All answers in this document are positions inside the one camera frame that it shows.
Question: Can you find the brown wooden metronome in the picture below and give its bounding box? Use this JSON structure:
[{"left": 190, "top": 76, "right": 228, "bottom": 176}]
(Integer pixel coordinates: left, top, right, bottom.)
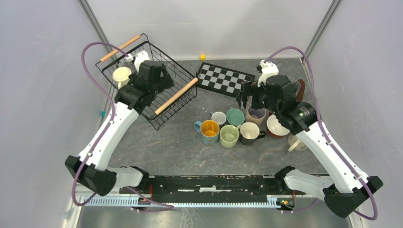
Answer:
[{"left": 293, "top": 79, "right": 306, "bottom": 102}]

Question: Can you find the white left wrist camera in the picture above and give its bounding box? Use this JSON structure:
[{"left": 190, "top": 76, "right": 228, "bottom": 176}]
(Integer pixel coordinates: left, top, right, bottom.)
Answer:
[{"left": 124, "top": 50, "right": 150, "bottom": 72}]

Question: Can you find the aluminium rail frame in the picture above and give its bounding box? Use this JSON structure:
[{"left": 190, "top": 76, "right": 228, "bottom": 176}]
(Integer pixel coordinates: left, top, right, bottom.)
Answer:
[{"left": 61, "top": 119, "right": 358, "bottom": 228}]

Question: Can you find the cream mug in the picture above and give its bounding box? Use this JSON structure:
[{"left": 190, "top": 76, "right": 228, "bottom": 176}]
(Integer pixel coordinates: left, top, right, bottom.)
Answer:
[
  {"left": 112, "top": 66, "right": 132, "bottom": 89},
  {"left": 288, "top": 134, "right": 307, "bottom": 152}
]

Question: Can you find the light green mug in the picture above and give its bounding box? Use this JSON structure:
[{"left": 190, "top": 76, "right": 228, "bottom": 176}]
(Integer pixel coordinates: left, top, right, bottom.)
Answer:
[{"left": 219, "top": 125, "right": 240, "bottom": 149}]

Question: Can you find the wooden rack handle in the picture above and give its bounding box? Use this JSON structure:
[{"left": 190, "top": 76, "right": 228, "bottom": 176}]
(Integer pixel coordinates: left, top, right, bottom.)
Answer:
[
  {"left": 154, "top": 77, "right": 198, "bottom": 115},
  {"left": 100, "top": 35, "right": 141, "bottom": 62}
]

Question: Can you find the left wooden rack handle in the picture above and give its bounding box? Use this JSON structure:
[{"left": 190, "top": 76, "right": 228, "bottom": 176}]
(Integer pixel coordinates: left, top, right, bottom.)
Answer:
[{"left": 100, "top": 35, "right": 141, "bottom": 62}]

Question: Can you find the black white chessboard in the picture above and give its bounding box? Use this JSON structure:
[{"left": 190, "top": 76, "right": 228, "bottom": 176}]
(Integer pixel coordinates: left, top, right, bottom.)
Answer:
[{"left": 196, "top": 62, "right": 255, "bottom": 98}]

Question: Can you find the black wire dish rack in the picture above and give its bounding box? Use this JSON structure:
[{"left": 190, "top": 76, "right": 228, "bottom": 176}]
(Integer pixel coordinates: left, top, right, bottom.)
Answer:
[{"left": 96, "top": 33, "right": 197, "bottom": 130}]

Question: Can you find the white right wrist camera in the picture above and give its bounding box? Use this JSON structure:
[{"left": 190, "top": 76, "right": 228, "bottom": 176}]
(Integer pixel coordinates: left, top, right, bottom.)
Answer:
[{"left": 257, "top": 59, "right": 279, "bottom": 87}]

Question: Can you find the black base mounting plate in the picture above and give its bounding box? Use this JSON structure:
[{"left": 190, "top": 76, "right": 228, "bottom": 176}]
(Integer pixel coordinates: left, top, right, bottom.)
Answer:
[{"left": 134, "top": 175, "right": 302, "bottom": 203}]

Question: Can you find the glossy black mug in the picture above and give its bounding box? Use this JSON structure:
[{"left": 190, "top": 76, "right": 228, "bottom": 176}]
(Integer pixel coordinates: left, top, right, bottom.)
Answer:
[{"left": 237, "top": 122, "right": 267, "bottom": 145}]

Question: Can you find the grey blue mug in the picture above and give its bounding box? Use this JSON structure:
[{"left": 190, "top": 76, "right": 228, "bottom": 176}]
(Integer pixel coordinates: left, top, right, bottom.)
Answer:
[{"left": 210, "top": 112, "right": 227, "bottom": 127}]

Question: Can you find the red floral mug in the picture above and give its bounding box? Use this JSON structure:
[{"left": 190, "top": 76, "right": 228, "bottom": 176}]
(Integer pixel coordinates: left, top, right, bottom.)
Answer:
[{"left": 266, "top": 114, "right": 290, "bottom": 139}]

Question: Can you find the right wooden rack handle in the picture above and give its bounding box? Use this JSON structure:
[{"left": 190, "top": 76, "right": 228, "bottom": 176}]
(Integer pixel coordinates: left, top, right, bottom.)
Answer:
[{"left": 154, "top": 77, "right": 198, "bottom": 115}]

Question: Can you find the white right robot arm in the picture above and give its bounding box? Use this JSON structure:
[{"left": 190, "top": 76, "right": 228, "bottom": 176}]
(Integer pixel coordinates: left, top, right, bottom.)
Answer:
[{"left": 236, "top": 75, "right": 383, "bottom": 218}]

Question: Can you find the blue bottomed mug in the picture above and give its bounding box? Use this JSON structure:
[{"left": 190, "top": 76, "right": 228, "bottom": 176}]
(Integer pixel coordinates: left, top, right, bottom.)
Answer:
[{"left": 194, "top": 120, "right": 220, "bottom": 146}]

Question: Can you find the pink iridescent mug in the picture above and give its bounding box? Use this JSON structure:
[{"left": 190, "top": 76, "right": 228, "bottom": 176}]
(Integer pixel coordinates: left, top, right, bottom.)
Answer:
[{"left": 245, "top": 105, "right": 267, "bottom": 127}]

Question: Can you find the small green teacup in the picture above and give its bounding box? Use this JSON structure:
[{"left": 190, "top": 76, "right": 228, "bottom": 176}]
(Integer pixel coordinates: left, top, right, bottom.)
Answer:
[{"left": 226, "top": 107, "right": 245, "bottom": 126}]

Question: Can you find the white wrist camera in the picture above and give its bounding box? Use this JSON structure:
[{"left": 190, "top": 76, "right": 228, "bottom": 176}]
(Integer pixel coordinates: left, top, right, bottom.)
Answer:
[
  {"left": 124, "top": 50, "right": 150, "bottom": 72},
  {"left": 257, "top": 59, "right": 279, "bottom": 87}
]

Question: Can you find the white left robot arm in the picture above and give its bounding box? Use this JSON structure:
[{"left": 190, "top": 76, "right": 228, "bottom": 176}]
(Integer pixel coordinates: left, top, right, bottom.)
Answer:
[{"left": 65, "top": 60, "right": 174, "bottom": 196}]

